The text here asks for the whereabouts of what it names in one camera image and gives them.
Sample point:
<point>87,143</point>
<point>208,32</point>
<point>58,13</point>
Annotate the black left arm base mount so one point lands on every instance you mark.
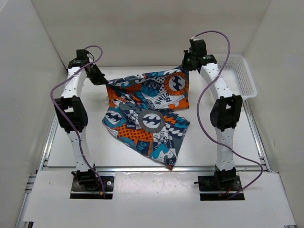
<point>93,192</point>

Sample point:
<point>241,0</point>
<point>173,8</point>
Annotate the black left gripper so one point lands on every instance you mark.
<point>99,80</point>

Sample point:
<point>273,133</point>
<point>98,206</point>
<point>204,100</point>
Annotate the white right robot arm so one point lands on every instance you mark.
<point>225,113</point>

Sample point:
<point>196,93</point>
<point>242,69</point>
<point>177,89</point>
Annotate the colourful patterned shorts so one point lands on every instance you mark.
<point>141,113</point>

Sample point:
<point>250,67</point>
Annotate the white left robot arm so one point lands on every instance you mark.
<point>73,117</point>

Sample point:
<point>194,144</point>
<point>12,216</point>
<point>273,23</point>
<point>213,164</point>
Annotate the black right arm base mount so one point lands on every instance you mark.
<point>210,191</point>

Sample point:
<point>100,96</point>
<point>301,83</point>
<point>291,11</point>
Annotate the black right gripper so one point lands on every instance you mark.
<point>184,66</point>

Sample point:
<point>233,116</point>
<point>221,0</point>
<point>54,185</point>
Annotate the white perforated plastic basket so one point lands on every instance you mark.
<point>238,77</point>

